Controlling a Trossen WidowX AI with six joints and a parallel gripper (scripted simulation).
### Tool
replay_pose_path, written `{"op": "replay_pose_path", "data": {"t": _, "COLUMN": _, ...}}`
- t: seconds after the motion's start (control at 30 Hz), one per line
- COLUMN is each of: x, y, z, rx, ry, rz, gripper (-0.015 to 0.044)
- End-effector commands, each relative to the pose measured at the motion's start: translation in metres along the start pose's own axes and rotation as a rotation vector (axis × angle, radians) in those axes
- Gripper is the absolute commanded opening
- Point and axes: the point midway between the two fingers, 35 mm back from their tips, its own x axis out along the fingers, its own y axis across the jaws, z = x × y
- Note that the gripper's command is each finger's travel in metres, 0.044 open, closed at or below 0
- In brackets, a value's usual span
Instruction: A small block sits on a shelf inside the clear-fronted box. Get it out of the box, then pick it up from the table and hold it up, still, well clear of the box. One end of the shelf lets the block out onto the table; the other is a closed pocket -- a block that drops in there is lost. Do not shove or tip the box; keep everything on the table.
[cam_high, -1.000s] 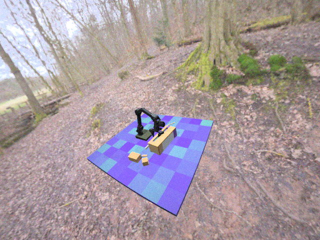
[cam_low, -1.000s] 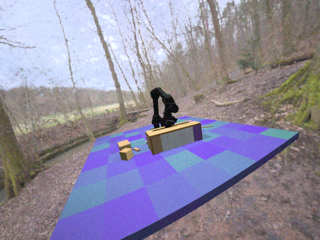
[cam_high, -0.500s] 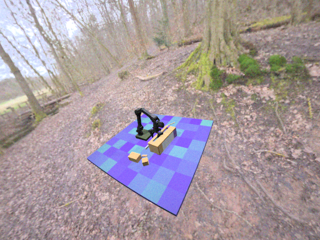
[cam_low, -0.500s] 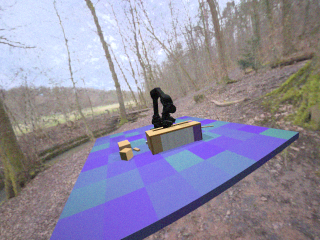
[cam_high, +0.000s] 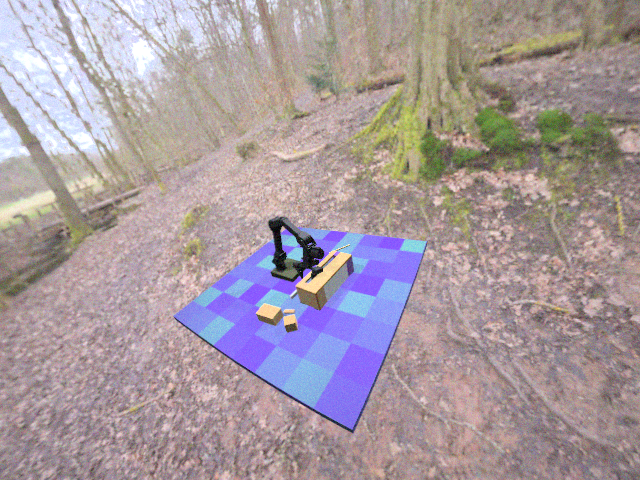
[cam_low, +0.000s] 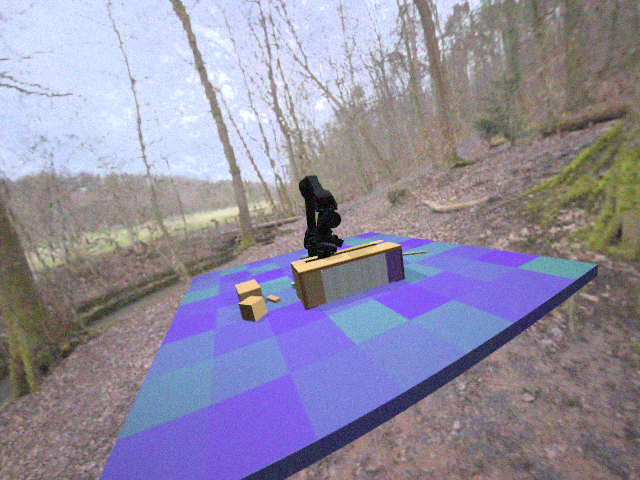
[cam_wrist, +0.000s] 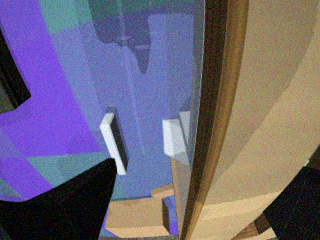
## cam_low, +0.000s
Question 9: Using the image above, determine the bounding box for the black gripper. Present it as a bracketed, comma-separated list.
[307, 225, 337, 260]

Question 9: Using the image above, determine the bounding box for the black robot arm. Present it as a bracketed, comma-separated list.
[299, 175, 344, 258]

